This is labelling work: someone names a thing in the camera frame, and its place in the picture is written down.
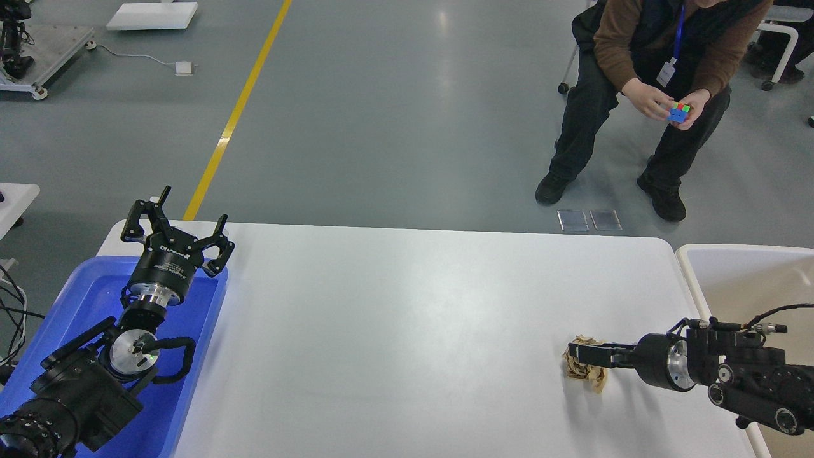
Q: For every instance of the white floor power box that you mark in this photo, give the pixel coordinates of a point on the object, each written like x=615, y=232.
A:
x=184, y=68

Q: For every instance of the brown paper ball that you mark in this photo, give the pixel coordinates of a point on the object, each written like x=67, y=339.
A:
x=597, y=376

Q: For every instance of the colourful puzzle cube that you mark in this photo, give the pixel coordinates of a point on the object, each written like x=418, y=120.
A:
x=678, y=112

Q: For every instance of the white side table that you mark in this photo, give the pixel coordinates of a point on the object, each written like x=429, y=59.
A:
x=17, y=198

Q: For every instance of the seated person dark clothes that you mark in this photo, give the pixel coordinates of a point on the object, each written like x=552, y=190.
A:
x=675, y=46

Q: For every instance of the person's right hand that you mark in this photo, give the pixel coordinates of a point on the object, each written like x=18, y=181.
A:
x=649, y=100

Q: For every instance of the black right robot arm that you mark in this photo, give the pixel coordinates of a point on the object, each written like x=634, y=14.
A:
x=742, y=374

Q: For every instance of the person's left hand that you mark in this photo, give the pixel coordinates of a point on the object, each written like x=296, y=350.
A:
x=696, y=100

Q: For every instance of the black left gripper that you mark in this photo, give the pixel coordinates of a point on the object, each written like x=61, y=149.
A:
x=166, y=266

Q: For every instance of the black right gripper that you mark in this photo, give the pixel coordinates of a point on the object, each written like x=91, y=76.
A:
x=660, y=360

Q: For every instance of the white plastic bin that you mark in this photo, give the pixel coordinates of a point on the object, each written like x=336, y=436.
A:
x=735, y=283

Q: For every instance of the right metal floor plate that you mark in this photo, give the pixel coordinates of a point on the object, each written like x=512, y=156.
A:
x=606, y=220

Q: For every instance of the white flat board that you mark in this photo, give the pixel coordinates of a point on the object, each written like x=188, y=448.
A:
x=153, y=16

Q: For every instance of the white chair frame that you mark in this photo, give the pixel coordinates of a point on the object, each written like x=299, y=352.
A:
x=764, y=56

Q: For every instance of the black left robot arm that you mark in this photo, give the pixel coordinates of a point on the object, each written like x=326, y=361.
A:
x=88, y=391

